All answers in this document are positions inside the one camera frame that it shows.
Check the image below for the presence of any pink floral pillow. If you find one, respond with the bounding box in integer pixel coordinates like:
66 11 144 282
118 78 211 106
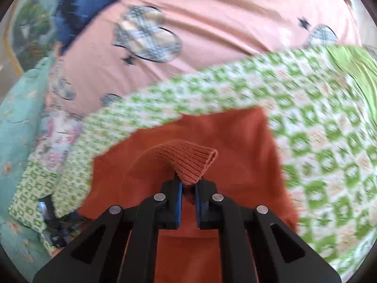
29 109 82 173

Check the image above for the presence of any teal floral pillow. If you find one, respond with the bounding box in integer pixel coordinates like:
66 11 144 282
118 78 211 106
1 56 53 282

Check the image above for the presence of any green white patterned quilt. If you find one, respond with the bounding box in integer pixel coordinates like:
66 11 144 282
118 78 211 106
8 46 376 282

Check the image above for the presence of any pink duvet with plaid hearts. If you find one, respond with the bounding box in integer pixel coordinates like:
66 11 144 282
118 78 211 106
46 0 361 116

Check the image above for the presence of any gold framed landscape painting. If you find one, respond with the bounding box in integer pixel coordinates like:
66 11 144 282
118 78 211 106
3 0 56 75

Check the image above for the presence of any orange knit sweater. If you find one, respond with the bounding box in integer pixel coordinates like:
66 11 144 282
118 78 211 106
79 107 298 282

